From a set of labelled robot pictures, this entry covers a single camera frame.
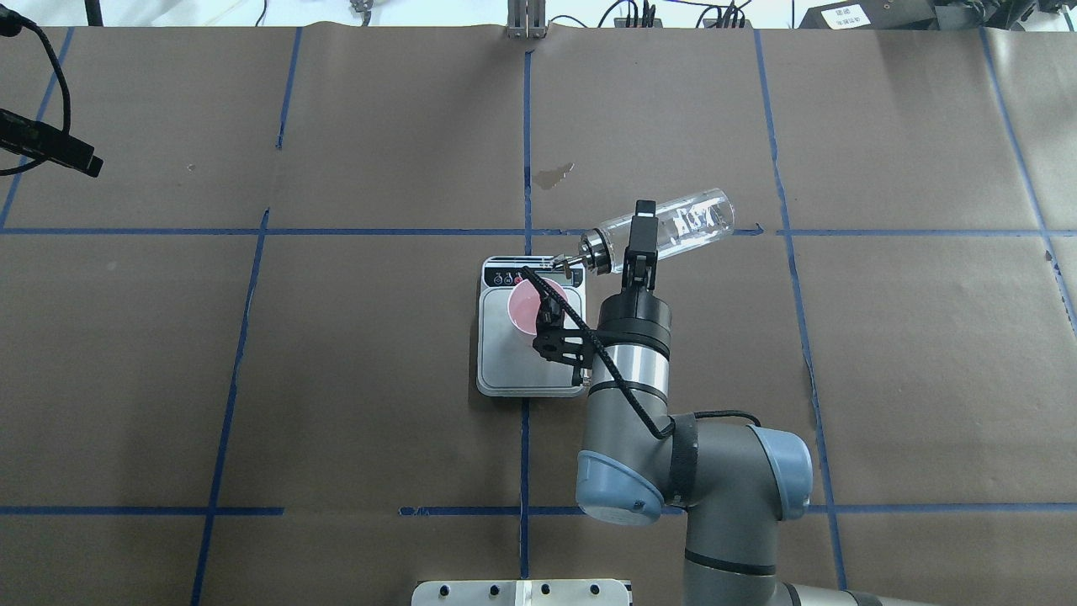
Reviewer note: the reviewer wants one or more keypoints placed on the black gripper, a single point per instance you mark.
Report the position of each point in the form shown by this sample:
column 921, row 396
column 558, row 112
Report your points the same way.
column 636, row 317

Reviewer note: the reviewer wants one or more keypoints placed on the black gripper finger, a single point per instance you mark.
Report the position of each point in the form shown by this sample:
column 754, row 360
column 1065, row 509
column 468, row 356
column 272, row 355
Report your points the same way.
column 44, row 143

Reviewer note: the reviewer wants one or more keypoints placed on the clear glass sauce bottle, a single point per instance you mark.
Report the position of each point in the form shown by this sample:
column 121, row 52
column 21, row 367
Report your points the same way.
column 685, row 224

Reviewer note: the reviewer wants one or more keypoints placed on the pink paper cup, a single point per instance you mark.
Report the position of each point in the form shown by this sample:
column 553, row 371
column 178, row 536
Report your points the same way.
column 523, row 305

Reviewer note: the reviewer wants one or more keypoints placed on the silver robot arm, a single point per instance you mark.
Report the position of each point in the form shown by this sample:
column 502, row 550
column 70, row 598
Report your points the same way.
column 736, row 483

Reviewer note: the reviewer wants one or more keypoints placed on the white digital kitchen scale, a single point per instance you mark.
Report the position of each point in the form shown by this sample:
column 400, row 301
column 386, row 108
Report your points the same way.
column 507, row 363

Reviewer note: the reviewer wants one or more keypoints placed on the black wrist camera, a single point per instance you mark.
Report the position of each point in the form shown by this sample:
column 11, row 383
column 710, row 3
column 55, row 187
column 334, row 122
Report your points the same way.
column 554, row 341

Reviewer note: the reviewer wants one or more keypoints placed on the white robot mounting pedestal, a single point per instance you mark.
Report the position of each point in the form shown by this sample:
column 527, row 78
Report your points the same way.
column 585, row 591

